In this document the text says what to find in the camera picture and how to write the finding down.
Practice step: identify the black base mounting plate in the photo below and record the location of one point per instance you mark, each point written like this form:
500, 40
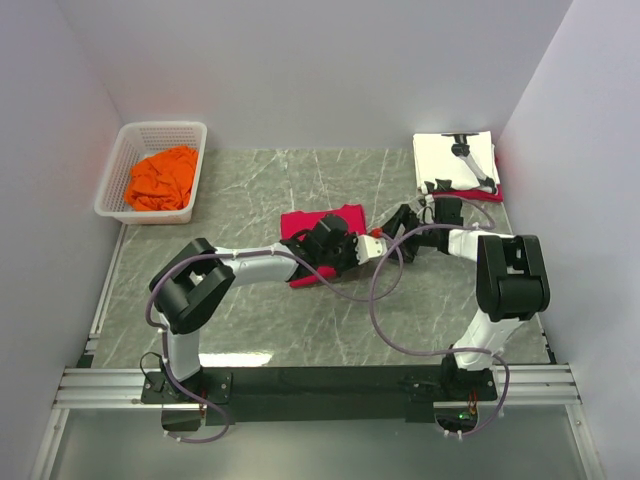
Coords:
409, 392

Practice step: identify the folded red t shirt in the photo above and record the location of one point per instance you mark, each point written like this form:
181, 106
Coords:
480, 195

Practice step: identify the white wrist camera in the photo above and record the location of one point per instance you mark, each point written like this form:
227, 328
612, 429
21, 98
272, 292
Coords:
368, 248
425, 206

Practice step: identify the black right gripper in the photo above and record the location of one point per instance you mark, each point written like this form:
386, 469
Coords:
404, 215

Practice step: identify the white plastic laundry basket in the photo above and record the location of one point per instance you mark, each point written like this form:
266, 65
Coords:
136, 142

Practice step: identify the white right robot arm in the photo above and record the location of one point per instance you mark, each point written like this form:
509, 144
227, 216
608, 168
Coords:
511, 280

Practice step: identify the crimson red t shirt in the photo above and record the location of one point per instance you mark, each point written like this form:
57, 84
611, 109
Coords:
296, 221

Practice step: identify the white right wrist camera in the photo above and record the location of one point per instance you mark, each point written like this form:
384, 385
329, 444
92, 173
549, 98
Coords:
425, 206

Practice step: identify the orange t shirt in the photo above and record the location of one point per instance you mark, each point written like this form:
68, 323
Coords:
164, 181

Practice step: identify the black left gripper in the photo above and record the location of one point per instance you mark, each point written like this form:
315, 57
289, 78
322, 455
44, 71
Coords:
349, 240

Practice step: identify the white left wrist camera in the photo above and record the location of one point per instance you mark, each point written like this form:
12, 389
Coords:
368, 248

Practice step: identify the folded white printed t shirt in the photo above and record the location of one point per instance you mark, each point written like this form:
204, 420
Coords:
433, 150

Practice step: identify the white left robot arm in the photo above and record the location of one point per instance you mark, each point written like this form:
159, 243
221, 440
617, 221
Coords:
187, 292

